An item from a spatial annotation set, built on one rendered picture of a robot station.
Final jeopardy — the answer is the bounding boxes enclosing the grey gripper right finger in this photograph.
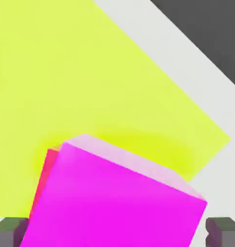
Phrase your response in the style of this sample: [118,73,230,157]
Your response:
[205,217,235,247]

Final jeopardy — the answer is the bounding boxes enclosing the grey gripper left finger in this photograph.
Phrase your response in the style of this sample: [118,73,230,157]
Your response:
[0,217,30,247]

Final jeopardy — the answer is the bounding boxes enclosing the small magenta cube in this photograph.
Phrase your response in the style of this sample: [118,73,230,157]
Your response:
[19,133,208,247]

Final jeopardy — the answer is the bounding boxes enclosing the small red cube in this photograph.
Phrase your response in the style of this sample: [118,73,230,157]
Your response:
[28,144,63,220]

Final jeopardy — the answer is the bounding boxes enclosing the large yellow box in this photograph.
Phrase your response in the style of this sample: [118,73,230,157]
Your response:
[0,0,232,220]

